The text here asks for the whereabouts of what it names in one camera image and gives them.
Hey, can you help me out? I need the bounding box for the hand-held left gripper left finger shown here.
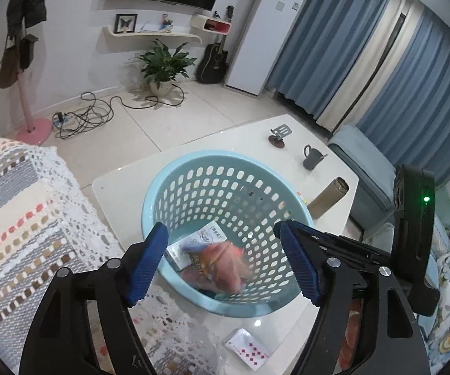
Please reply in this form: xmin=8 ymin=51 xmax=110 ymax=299
xmin=19 ymin=222 xmax=170 ymax=375

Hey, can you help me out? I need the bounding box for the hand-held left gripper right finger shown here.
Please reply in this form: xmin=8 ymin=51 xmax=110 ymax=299
xmin=274 ymin=221 xmax=430 ymax=375

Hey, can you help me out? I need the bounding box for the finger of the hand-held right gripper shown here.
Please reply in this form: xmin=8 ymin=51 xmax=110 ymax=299
xmin=293 ymin=222 xmax=395 ymax=278

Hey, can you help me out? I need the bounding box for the brown snack bag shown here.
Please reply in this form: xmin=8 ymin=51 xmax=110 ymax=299
xmin=181 ymin=254 xmax=220 ymax=288

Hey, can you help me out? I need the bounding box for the white cardboard box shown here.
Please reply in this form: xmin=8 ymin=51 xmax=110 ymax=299
xmin=166 ymin=222 xmax=227 ymax=270

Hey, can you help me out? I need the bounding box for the light blue plastic basket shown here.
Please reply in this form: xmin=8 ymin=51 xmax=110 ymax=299
xmin=142 ymin=149 xmax=315 ymax=318

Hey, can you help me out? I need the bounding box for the brown thermos bottle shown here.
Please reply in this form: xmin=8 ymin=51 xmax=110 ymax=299
xmin=308 ymin=177 xmax=349 ymax=219

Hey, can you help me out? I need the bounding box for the white lace cover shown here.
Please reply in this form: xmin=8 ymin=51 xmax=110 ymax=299
xmin=0 ymin=137 xmax=225 ymax=375

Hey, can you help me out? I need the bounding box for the blue armchair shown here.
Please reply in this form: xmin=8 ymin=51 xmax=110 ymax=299
xmin=328 ymin=125 xmax=399 ymax=239

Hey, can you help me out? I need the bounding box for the playing card pack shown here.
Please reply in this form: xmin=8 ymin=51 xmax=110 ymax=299
xmin=224 ymin=327 xmax=271 ymax=370

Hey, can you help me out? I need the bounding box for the grey mug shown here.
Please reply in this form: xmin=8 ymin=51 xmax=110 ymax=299
xmin=302 ymin=144 xmax=329 ymax=171

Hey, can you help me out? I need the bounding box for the phone stand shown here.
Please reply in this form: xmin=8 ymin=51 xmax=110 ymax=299
xmin=269 ymin=125 xmax=293 ymax=148

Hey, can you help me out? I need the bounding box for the white table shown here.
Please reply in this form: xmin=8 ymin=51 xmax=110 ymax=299
xmin=92 ymin=114 xmax=360 ymax=375

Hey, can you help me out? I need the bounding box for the white power strip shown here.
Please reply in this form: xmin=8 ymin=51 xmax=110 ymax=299
xmin=52 ymin=111 xmax=77 ymax=129

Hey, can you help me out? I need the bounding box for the pink coat rack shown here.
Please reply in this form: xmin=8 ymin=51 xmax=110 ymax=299
xmin=4 ymin=27 xmax=54 ymax=145

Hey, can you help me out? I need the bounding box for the green potted plant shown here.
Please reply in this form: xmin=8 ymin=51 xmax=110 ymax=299
xmin=133 ymin=39 xmax=197 ymax=95

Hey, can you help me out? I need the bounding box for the black guitar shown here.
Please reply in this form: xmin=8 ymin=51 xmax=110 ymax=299
xmin=196 ymin=33 xmax=229 ymax=84

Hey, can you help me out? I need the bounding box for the blue cream striped curtain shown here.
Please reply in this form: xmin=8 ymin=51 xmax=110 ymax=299
xmin=266 ymin=0 xmax=450 ymax=188

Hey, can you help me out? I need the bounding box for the short wavy white shelf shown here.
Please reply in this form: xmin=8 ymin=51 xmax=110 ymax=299
xmin=102 ymin=25 xmax=202 ymax=43

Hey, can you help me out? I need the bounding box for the white refrigerator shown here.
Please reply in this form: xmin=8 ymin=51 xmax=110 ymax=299
xmin=225 ymin=0 xmax=313 ymax=96

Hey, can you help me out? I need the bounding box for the brown hanging bag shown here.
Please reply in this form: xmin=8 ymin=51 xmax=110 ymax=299
xmin=0 ymin=35 xmax=24 ymax=89

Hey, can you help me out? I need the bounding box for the black hanging bag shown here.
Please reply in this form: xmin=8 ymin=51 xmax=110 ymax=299
xmin=19 ymin=34 xmax=39 ymax=72

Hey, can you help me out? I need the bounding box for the pink white cubby shelf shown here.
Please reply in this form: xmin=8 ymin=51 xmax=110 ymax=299
xmin=190 ymin=13 xmax=231 ymax=36

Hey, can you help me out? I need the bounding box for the black coat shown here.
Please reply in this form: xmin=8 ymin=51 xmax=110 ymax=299
xmin=6 ymin=0 xmax=48 ymax=42

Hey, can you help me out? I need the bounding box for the black floor cable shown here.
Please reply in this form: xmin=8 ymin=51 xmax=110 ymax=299
xmin=55 ymin=82 xmax=184 ymax=140

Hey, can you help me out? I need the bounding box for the butterfly picture frame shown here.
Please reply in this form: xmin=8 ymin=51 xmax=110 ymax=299
xmin=114 ymin=13 xmax=139 ymax=34

